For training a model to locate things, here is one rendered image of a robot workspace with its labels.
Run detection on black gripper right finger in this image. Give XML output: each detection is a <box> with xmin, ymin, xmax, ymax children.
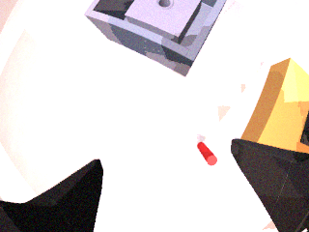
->
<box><xmin>231</xmin><ymin>138</ymin><xmax>309</xmax><ymax>232</ymax></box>

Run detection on red peg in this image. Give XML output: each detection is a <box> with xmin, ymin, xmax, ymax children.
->
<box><xmin>197</xmin><ymin>142</ymin><xmax>217</xmax><ymax>166</ymax></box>

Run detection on white square plate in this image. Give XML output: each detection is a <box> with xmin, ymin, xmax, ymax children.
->
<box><xmin>125</xmin><ymin>0</ymin><xmax>202</xmax><ymax>45</ymax></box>

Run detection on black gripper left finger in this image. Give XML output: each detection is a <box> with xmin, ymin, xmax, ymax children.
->
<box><xmin>0</xmin><ymin>159</ymin><xmax>104</xmax><ymax>232</ymax></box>

